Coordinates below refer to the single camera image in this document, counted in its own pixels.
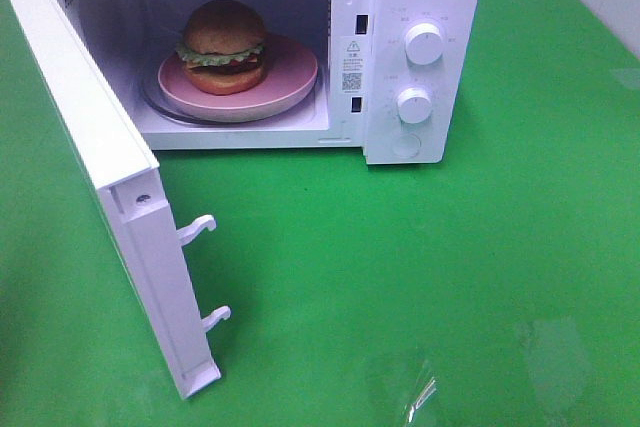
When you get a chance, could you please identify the round white door button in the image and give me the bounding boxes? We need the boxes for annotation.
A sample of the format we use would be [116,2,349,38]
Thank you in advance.
[391,134,421,159]

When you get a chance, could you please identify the pink round plate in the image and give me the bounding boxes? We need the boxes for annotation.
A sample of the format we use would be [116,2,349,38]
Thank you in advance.
[157,34,319,123]

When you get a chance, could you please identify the burger with lettuce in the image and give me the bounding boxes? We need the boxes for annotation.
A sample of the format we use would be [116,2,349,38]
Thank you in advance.
[175,0,267,95]

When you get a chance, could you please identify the white microwave door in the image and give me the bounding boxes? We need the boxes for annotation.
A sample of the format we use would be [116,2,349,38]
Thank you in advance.
[10,0,231,398]

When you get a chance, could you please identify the lower white microwave knob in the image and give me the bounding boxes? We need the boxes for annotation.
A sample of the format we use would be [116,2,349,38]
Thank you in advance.
[397,87,433,124]

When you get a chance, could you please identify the white microwave knob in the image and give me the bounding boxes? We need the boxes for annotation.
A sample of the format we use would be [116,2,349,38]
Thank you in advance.
[397,87,433,124]
[404,22,444,65]

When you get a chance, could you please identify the white microwave oven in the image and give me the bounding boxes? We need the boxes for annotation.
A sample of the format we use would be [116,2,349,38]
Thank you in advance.
[57,0,477,164]

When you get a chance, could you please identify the upper white microwave knob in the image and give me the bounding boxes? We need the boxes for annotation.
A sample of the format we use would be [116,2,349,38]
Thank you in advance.
[404,22,444,65]

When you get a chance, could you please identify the glass microwave turntable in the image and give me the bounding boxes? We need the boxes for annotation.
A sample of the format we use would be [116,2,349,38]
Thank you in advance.
[141,72,329,130]

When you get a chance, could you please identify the clear tape patch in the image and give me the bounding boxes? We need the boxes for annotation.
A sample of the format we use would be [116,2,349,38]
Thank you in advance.
[365,347,445,426]
[515,317,592,411]

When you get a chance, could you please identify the clear tape patch right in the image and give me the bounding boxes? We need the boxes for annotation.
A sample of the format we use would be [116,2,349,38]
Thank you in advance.
[515,317,592,411]

